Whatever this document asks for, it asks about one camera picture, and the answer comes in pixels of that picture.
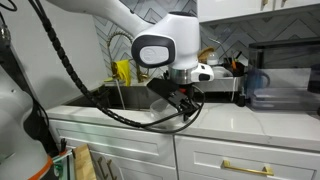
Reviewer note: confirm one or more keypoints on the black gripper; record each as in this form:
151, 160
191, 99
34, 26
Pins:
181, 95

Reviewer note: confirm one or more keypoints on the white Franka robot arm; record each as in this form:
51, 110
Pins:
180, 30

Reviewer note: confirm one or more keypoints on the yellow cloth on faucet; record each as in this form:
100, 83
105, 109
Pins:
124, 71

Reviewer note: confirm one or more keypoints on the clear storage container stack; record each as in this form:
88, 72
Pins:
283, 100

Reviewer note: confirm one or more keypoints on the steel dish rack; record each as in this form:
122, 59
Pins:
223, 85

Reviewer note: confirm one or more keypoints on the clear plastic bowl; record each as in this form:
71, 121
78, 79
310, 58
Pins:
222, 72

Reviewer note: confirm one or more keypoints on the small black bottle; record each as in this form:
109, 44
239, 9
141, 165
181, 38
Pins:
241, 99

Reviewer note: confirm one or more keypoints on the round wooden plate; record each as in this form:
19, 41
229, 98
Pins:
205, 53

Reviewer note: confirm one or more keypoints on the stainless steel sink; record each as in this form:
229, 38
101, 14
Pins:
133, 96

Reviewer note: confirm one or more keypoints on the black utensil holder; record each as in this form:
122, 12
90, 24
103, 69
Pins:
237, 68

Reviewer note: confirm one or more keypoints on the white base cabinet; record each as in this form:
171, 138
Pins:
133, 150

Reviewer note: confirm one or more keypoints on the blue water pitcher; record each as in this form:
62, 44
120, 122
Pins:
256, 81

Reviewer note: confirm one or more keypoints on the yellow sponge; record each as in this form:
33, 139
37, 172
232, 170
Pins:
109, 79

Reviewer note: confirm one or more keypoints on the white upper cabinet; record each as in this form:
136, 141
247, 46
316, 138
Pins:
233, 10

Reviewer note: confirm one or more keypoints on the black countertop appliance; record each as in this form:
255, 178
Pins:
286, 53

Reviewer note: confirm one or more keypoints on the wooden board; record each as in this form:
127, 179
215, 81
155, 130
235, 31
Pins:
84, 163

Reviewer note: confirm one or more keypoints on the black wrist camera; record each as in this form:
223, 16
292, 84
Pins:
161, 87

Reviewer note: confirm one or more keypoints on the metal robot cart frame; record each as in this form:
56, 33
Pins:
63, 163

